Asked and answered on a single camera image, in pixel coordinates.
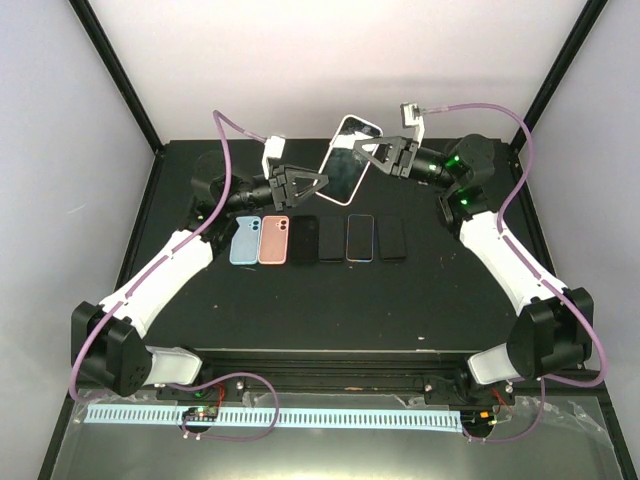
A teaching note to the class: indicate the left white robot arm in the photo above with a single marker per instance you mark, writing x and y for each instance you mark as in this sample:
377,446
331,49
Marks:
108,338

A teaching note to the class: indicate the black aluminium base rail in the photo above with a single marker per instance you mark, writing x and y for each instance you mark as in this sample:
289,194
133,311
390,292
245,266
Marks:
436,375

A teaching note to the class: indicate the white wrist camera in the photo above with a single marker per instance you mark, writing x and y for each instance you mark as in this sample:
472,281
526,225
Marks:
412,118
272,152

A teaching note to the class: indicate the right small circuit board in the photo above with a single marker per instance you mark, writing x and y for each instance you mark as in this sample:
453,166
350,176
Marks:
479,417

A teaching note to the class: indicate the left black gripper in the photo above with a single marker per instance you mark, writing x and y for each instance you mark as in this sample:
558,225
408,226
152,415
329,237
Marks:
284,174

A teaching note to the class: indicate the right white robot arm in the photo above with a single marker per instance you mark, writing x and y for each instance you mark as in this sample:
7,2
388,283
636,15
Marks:
554,325

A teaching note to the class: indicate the pink phone case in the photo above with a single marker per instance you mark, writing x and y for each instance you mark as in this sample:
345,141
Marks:
273,243

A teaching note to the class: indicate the left small circuit board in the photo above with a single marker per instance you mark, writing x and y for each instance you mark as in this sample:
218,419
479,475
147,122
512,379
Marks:
200,414

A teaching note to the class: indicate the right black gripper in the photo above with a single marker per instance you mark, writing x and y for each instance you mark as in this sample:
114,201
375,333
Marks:
397,146

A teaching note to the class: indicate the blue phone case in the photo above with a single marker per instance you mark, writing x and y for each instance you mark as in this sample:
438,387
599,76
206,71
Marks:
244,247

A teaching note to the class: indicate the left black frame post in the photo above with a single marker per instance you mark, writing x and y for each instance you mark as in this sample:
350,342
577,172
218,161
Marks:
100,41

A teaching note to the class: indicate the black frame post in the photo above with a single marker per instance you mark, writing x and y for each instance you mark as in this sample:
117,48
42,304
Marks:
568,52
100,41

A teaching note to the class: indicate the white slotted cable duct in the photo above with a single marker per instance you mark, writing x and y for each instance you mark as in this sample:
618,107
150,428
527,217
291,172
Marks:
310,418

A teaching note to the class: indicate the pink cased phone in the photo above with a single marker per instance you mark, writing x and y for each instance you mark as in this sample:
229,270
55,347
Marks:
344,169
359,242

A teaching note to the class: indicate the blue cased phone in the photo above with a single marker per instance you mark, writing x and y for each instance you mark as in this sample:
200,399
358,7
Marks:
391,239

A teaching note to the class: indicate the black phone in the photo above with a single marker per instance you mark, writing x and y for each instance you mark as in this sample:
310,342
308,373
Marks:
304,240

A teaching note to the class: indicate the right black frame post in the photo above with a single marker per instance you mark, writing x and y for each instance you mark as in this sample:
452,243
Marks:
568,52

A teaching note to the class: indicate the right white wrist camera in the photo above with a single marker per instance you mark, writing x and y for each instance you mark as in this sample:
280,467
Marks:
412,118

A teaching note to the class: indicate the black phone case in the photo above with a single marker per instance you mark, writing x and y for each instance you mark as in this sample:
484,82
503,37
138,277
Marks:
331,247

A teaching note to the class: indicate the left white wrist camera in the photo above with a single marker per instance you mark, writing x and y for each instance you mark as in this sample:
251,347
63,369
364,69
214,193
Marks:
272,152

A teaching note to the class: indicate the small circuit board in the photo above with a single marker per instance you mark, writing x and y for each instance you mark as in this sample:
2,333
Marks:
479,417
200,414

